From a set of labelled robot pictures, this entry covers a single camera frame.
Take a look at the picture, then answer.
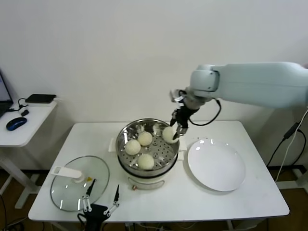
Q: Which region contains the white round plate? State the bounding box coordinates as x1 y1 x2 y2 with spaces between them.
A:
187 139 247 192

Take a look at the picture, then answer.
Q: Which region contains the glass lid with white handle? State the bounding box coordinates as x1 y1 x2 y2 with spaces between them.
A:
50 155 111 213

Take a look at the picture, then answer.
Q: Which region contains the black laptop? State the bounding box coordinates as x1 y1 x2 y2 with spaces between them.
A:
0 69 14 118

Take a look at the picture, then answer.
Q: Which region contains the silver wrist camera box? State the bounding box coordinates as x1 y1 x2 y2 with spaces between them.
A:
169 89 185 103

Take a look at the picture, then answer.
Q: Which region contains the white electric cooking pot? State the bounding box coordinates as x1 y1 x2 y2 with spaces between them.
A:
108 137 188 192

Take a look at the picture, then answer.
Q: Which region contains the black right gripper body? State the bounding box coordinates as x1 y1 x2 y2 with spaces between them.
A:
172 105 200 129

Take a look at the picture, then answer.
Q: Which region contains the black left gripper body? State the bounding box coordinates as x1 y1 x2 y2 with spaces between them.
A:
81 204 108 231

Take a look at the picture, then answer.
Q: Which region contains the black power adapter cable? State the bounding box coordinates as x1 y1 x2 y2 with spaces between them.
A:
266 122 306 180

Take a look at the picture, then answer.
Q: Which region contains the blue black computer mouse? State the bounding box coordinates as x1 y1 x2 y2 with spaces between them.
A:
6 117 27 132

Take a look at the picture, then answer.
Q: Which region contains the white steamed baozi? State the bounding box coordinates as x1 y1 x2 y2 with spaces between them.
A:
125 140 141 156
136 154 155 171
162 127 178 144
137 131 154 147

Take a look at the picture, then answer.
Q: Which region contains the black flat box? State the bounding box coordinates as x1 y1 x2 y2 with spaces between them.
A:
25 94 57 104

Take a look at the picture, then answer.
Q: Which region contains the stainless steel steamer basket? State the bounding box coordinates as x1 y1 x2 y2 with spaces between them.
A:
115 118 180 178

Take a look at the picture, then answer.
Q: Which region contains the white desk with bag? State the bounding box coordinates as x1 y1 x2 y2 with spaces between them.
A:
275 109 308 191

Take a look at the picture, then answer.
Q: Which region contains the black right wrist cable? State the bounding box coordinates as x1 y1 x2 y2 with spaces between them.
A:
189 98 222 127

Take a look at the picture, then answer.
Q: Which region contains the white side desk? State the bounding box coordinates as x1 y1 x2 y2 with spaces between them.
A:
0 97 60 210

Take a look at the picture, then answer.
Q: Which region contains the black desk cable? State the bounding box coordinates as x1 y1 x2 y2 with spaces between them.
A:
7 97 31 114

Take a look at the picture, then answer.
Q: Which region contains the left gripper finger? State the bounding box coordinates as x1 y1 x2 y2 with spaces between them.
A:
81 179 96 213
103 184 121 216

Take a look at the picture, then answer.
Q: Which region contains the white hanging cable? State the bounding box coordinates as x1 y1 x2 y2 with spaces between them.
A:
275 108 308 183

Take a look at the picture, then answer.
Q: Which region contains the white flat box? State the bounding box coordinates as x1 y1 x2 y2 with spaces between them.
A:
25 101 58 108

